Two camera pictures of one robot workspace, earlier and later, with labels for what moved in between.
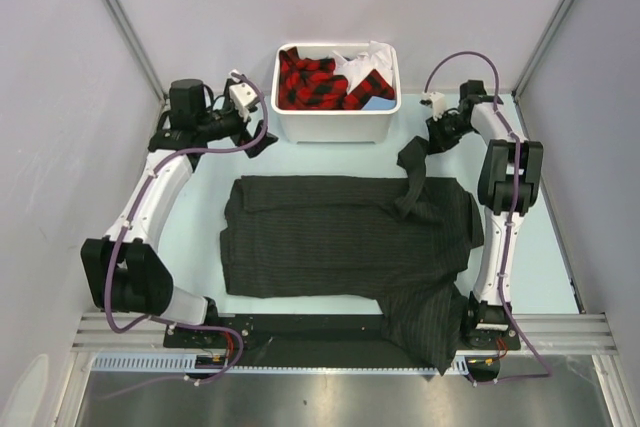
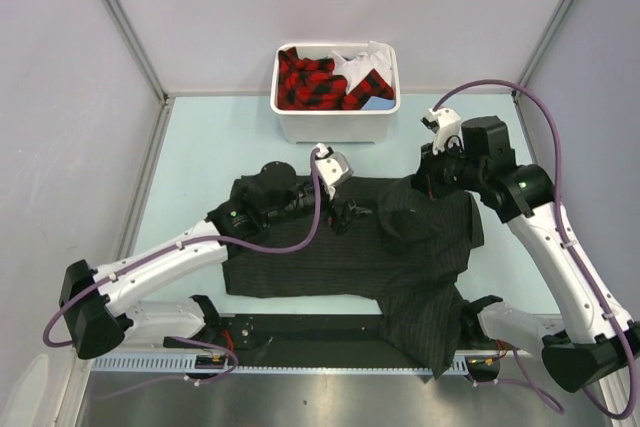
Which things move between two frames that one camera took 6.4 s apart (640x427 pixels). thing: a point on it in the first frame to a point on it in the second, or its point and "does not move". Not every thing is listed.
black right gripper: (437, 141) to (426, 178)
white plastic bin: (333, 125) does not move
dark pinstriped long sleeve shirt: (395, 238) does not move
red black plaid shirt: (312, 83) does not move
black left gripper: (243, 137) to (348, 212)
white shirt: (379, 58) does not move
